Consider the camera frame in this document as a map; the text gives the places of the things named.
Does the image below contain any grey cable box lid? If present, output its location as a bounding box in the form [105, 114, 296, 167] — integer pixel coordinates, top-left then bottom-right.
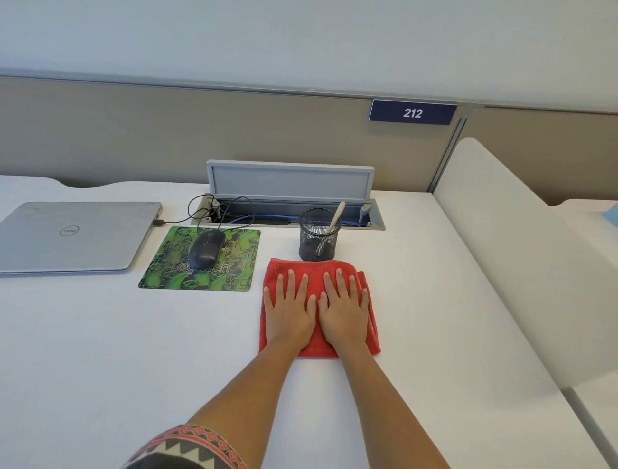
[207, 160, 375, 203]

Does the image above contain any black laptop cable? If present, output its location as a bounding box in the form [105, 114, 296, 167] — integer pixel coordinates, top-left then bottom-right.
[153, 194, 218, 227]

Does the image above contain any dark blue number sign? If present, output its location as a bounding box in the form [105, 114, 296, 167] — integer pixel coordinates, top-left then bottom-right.
[369, 99, 458, 126]

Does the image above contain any black computer mouse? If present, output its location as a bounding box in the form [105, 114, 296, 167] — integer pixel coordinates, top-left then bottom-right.
[187, 228, 226, 271]

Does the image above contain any green patterned mouse pad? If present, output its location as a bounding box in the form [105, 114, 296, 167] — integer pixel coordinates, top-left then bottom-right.
[138, 226, 261, 292]

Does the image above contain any silver laptop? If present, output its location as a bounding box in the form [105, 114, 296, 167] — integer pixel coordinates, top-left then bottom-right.
[0, 201, 163, 276]

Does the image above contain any black mesh pen cup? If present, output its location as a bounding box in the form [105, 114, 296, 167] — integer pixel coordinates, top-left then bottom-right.
[298, 208, 342, 262]

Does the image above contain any person's right forearm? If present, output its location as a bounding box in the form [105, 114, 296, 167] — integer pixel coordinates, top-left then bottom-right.
[337, 345, 452, 469]

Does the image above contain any beige desk partition panel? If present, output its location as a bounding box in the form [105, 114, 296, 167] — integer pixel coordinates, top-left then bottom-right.
[458, 103, 618, 206]
[0, 68, 472, 194]

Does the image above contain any person's left hand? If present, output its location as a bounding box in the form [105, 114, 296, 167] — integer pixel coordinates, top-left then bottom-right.
[263, 269, 318, 353]

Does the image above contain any person's right hand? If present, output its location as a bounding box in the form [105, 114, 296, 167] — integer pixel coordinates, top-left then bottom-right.
[317, 268, 371, 357]

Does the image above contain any white side divider panel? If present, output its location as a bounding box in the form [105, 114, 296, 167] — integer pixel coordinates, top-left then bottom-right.
[433, 137, 618, 390]

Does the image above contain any patterned red black sleeve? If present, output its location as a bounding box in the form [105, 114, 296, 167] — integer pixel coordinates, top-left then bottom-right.
[121, 424, 250, 469]

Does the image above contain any grey desk cable tray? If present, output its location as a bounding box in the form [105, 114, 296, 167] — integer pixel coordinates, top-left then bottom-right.
[192, 193, 386, 231]

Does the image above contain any black mouse cable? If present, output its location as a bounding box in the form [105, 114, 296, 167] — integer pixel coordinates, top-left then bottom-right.
[208, 195, 255, 234]

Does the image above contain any beige wooden spoon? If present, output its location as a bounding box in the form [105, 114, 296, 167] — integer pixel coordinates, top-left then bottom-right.
[316, 201, 346, 256]

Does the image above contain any red cloth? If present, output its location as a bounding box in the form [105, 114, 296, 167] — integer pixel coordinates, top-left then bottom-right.
[259, 258, 381, 359]

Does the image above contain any person's left forearm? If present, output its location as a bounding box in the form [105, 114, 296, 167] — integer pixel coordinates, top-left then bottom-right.
[187, 344, 304, 469]

